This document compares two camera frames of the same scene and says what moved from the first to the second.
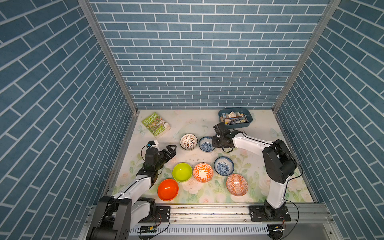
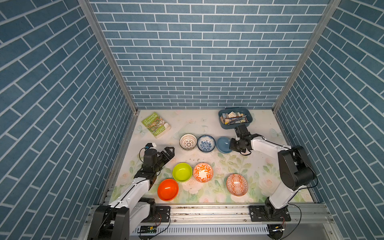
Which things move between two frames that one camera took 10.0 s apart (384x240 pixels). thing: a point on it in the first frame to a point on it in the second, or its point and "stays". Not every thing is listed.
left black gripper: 164,153 stays
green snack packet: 156,125 stays
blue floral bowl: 224,166 to 206,143
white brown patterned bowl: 188,141 stays
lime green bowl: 182,172 stays
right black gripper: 214,142 to 231,145
